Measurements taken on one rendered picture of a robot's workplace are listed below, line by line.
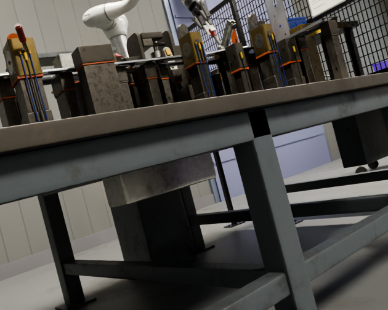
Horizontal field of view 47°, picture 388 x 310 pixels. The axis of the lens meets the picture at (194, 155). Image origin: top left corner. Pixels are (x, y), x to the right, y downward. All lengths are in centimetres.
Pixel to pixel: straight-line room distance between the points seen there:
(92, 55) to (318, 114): 76
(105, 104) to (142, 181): 40
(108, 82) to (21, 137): 82
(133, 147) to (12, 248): 330
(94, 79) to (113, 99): 9
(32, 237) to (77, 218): 45
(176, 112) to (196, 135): 10
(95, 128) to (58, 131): 7
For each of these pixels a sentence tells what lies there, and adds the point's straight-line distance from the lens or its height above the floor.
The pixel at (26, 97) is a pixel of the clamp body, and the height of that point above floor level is 88.
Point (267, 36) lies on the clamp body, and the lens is 197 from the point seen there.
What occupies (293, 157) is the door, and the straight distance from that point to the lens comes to 646.
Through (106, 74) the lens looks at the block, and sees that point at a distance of 158.
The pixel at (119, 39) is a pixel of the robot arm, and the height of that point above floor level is 139.
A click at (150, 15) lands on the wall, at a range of 544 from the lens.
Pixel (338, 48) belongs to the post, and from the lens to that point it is 201.
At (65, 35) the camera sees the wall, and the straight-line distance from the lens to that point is 477.
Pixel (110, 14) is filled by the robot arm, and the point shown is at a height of 149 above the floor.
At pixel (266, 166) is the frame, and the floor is 51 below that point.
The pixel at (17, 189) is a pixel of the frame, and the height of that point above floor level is 60.
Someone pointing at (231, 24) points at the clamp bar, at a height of 115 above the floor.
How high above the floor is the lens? 57
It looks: level
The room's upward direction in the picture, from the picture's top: 15 degrees counter-clockwise
